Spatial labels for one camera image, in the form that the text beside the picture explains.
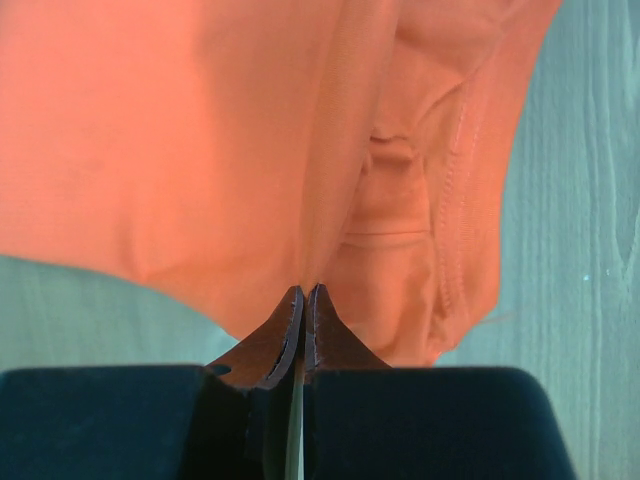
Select orange t-shirt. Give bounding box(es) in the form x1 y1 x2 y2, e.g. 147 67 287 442
1 1 559 366

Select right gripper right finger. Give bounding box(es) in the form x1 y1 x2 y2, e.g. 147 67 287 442
304 284 390 373

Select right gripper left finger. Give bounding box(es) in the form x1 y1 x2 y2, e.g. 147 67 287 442
207 287 304 390

